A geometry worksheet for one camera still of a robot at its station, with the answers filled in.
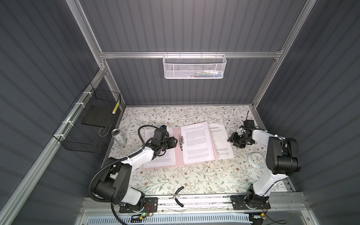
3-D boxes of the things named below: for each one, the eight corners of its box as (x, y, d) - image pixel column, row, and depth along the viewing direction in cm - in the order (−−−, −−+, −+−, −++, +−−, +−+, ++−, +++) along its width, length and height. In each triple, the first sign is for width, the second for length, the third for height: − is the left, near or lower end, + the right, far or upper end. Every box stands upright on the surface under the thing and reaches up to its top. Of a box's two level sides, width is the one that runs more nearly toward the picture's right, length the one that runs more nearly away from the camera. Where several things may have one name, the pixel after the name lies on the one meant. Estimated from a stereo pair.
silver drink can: (119, 148, 97) (111, 137, 86) (119, 141, 101) (111, 129, 90) (127, 146, 99) (120, 135, 87) (126, 139, 102) (119, 127, 91)
